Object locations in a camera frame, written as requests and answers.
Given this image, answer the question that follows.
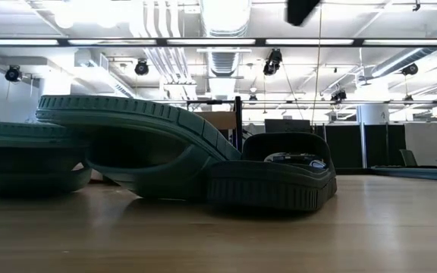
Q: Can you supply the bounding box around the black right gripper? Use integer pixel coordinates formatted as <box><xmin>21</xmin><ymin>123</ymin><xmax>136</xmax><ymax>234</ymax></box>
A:
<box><xmin>285</xmin><ymin>0</ymin><xmax>322</xmax><ymax>27</ymax></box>

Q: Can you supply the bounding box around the green rubber slide sandal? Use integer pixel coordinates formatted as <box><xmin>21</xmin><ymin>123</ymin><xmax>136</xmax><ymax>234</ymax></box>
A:
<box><xmin>35</xmin><ymin>94</ymin><xmax>243</xmax><ymax>202</ymax></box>
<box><xmin>0</xmin><ymin>120</ymin><xmax>93</xmax><ymax>198</ymax></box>

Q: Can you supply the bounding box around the black rubber slide sandal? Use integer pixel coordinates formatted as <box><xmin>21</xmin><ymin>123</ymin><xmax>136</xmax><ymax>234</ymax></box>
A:
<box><xmin>206</xmin><ymin>131</ymin><xmax>338</xmax><ymax>212</ymax></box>

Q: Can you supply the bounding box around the grey ceiling pipe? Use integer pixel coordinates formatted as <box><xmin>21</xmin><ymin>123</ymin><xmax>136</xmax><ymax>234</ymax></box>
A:
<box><xmin>369</xmin><ymin>17</ymin><xmax>437</xmax><ymax>79</ymax></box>

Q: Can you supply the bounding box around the black computer monitor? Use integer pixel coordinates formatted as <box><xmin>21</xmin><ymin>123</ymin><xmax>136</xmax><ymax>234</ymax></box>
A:
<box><xmin>264</xmin><ymin>118</ymin><xmax>313</xmax><ymax>134</ymax></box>

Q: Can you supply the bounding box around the white round column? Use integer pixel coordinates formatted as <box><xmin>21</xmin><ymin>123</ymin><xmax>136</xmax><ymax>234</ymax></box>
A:
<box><xmin>357</xmin><ymin>104</ymin><xmax>390</xmax><ymax>125</ymax></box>

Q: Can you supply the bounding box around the black partition panel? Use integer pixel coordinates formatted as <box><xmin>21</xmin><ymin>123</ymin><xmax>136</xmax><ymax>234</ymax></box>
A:
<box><xmin>324</xmin><ymin>124</ymin><xmax>363</xmax><ymax>169</ymax></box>
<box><xmin>364</xmin><ymin>124</ymin><xmax>407</xmax><ymax>169</ymax></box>

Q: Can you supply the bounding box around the dark desk equipment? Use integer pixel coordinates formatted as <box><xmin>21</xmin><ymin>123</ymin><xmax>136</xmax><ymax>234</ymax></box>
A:
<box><xmin>269</xmin><ymin>152</ymin><xmax>313</xmax><ymax>163</ymax></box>

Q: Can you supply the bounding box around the white partition panel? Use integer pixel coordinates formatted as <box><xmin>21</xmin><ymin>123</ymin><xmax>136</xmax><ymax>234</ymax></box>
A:
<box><xmin>404</xmin><ymin>121</ymin><xmax>437</xmax><ymax>168</ymax></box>

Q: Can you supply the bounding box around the grey office chair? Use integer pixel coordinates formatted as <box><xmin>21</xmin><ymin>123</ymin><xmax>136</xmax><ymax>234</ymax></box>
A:
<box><xmin>399</xmin><ymin>149</ymin><xmax>437</xmax><ymax>169</ymax></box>

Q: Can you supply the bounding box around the blue table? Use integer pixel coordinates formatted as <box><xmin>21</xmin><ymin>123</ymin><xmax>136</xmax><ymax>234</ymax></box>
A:
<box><xmin>369</xmin><ymin>165</ymin><xmax>437</xmax><ymax>182</ymax></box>

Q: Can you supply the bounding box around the thin hanging cable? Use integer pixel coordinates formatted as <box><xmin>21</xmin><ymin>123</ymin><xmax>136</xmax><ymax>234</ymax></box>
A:
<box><xmin>311</xmin><ymin>5</ymin><xmax>322</xmax><ymax>124</ymax></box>

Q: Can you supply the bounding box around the ceiling light strip rail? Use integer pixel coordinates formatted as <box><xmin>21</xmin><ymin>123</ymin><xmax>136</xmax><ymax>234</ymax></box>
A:
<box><xmin>0</xmin><ymin>36</ymin><xmax>437</xmax><ymax>49</ymax></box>

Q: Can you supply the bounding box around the silver ribbed air duct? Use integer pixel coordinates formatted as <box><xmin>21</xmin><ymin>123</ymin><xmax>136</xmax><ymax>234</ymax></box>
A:
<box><xmin>207</xmin><ymin>51</ymin><xmax>241</xmax><ymax>78</ymax></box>

